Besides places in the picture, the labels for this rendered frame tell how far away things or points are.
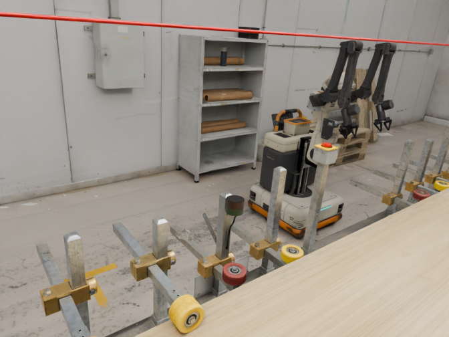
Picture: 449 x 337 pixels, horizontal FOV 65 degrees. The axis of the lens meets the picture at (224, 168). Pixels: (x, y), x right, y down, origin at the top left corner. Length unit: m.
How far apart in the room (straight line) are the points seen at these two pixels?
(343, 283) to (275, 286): 0.23
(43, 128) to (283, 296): 2.94
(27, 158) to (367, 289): 3.13
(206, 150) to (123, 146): 1.10
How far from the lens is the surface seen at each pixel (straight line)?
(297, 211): 3.00
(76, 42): 3.60
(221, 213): 1.22
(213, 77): 4.28
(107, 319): 2.36
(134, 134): 3.93
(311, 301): 1.16
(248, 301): 1.11
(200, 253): 1.34
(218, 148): 4.56
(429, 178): 2.61
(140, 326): 1.32
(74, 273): 1.04
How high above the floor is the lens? 1.65
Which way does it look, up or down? 22 degrees down
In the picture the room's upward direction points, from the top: 4 degrees clockwise
